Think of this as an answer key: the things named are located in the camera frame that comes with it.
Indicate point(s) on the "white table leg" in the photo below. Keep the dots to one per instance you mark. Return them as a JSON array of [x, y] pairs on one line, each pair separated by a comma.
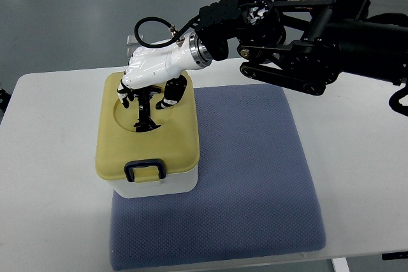
[[340, 265]]

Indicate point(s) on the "black table bracket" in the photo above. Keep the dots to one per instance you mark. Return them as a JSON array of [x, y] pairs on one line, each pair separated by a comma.
[[395, 256]]

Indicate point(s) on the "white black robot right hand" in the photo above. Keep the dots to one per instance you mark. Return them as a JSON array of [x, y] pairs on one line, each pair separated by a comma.
[[152, 66]]

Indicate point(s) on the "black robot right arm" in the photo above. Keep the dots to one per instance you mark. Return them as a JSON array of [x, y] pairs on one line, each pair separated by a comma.
[[304, 45]]

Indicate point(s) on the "white storage box base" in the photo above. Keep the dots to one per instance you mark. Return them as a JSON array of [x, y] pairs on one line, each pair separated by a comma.
[[171, 183]]

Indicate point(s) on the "yellow box lid black handle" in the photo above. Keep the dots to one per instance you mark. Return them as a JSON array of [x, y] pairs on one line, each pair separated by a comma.
[[142, 142]]

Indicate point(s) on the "blue grey fabric mat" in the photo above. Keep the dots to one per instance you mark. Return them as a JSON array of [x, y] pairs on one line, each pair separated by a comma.
[[254, 197]]

